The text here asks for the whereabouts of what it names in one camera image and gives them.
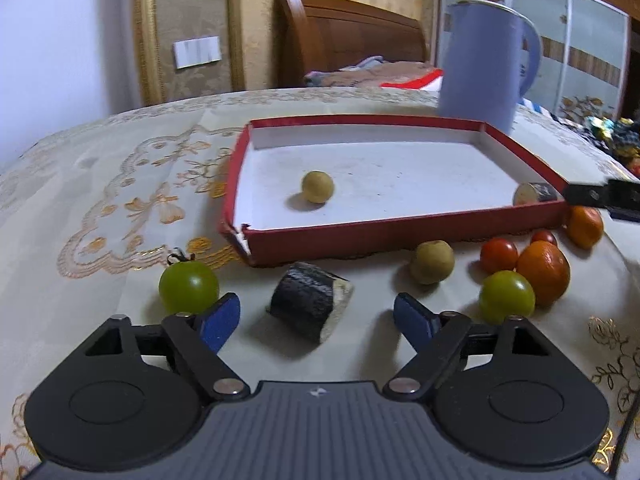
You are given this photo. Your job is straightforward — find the white wall switch panel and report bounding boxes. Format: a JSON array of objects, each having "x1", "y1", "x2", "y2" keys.
[{"x1": 172, "y1": 36, "x2": 222, "y2": 70}]

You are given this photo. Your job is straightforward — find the colourful cloth pile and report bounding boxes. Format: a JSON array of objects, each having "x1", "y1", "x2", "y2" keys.
[{"x1": 550, "y1": 105, "x2": 640, "y2": 181}]

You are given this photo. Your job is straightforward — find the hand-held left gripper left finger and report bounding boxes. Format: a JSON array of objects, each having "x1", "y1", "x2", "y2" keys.
[{"x1": 82, "y1": 291, "x2": 252, "y2": 402}]

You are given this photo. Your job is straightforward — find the gold wall trim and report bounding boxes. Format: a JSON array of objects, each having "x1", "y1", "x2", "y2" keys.
[
  {"x1": 131, "y1": 0, "x2": 166, "y2": 107},
  {"x1": 226, "y1": 0, "x2": 247, "y2": 93}
]

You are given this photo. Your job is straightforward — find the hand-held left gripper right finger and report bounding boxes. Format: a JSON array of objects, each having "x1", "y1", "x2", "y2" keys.
[{"x1": 382, "y1": 292, "x2": 556, "y2": 401}]

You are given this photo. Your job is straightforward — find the blue electric kettle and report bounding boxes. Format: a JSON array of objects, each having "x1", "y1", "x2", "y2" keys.
[{"x1": 437, "y1": 0, "x2": 543, "y2": 136}]

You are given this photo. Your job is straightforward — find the small orange mandarin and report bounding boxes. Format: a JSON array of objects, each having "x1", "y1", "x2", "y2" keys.
[{"x1": 566, "y1": 205, "x2": 605, "y2": 250}]

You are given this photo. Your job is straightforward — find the yellowish longan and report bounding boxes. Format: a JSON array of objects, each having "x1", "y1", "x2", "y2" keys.
[
  {"x1": 301, "y1": 170, "x2": 334, "y2": 204},
  {"x1": 410, "y1": 240, "x2": 455, "y2": 286}
]

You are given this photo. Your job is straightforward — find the green tomato with stem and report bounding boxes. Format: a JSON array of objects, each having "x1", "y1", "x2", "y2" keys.
[{"x1": 158, "y1": 247, "x2": 220, "y2": 317}]

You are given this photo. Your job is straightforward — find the large orange mandarin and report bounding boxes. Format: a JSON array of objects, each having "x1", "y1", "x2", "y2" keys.
[{"x1": 516, "y1": 240, "x2": 571, "y2": 308}]

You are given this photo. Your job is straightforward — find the dark sugarcane piece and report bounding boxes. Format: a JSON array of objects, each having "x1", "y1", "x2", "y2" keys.
[
  {"x1": 267, "y1": 261, "x2": 354, "y2": 345},
  {"x1": 513, "y1": 181, "x2": 558, "y2": 206}
]

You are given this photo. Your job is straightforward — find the wooden bed headboard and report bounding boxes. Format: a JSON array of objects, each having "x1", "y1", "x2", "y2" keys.
[{"x1": 274, "y1": 0, "x2": 431, "y2": 90}]

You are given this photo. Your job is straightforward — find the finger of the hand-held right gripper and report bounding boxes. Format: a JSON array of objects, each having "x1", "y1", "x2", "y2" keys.
[{"x1": 565, "y1": 179, "x2": 640, "y2": 223}]

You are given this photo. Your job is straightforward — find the folded clothes on bed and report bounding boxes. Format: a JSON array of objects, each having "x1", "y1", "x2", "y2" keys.
[{"x1": 302, "y1": 56, "x2": 445, "y2": 92}]

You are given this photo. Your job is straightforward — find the floral glass wardrobe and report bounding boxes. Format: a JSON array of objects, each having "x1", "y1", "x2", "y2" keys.
[{"x1": 435, "y1": 0, "x2": 640, "y2": 126}]

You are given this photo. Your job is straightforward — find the red cardboard box tray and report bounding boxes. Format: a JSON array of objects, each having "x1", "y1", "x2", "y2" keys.
[{"x1": 218, "y1": 115, "x2": 571, "y2": 267}]

